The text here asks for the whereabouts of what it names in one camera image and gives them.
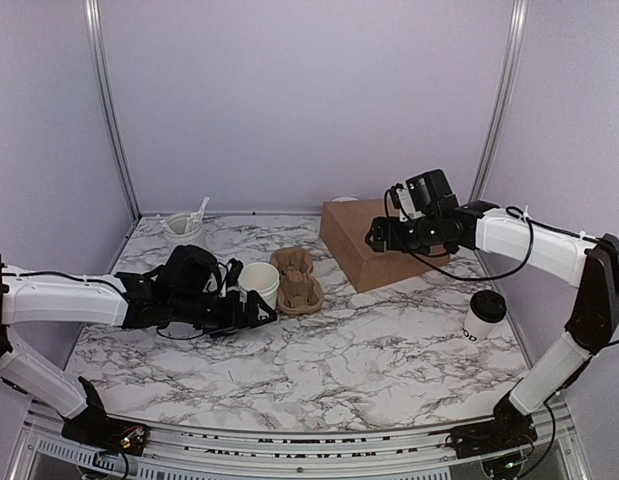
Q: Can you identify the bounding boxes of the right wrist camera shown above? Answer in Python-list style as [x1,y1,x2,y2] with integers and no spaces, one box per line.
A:
[389,183,423,222]

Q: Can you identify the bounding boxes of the white ribbed utensil container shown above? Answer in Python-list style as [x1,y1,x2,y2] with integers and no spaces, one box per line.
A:
[160,212,206,248]

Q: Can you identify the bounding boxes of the brown pulp cup carrier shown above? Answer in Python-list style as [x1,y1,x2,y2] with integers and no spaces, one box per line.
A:
[270,247,324,316]

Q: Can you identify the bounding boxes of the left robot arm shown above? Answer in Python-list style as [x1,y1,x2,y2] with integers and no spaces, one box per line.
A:
[0,245,280,445]

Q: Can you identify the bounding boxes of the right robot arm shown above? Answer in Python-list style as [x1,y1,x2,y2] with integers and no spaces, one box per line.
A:
[365,169,619,448]

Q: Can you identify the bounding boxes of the white plastic utensil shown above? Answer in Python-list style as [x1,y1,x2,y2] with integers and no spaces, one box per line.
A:
[190,196,210,223]

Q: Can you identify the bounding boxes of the brown cardboard box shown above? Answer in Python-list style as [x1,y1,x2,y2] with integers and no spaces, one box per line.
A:
[319,199,431,293]

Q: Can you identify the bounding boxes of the left aluminium frame post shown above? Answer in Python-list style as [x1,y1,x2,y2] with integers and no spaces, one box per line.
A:
[84,0,140,222]

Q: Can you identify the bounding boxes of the single white paper cup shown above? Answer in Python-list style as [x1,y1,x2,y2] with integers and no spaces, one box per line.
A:
[462,306,502,344]

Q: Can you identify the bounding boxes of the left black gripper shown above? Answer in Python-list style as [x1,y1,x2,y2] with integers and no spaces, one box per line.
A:
[171,289,278,338]

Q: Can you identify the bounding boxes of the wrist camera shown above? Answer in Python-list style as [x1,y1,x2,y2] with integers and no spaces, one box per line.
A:
[389,183,423,222]
[217,258,244,297]

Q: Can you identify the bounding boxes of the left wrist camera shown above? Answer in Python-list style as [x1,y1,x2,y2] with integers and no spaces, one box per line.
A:
[217,258,244,297]

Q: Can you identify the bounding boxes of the white round object behind box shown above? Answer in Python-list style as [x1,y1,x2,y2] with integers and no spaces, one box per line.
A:
[332,196,359,203]

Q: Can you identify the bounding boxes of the aluminium frame post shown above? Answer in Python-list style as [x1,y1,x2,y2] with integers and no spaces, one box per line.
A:
[466,0,530,207]
[84,0,140,222]

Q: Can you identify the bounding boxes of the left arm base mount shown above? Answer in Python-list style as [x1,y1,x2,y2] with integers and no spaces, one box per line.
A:
[61,377,148,456]

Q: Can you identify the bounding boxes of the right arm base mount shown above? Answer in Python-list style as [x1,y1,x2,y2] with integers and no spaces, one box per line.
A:
[446,393,538,459]

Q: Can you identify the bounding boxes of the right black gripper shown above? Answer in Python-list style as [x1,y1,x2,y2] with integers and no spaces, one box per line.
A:
[366,213,441,254]

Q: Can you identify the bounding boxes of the right aluminium frame post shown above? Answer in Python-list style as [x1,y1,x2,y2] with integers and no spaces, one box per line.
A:
[466,0,530,207]

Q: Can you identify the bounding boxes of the black cup lid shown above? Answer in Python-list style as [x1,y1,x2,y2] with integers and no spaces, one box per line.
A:
[470,290,507,324]

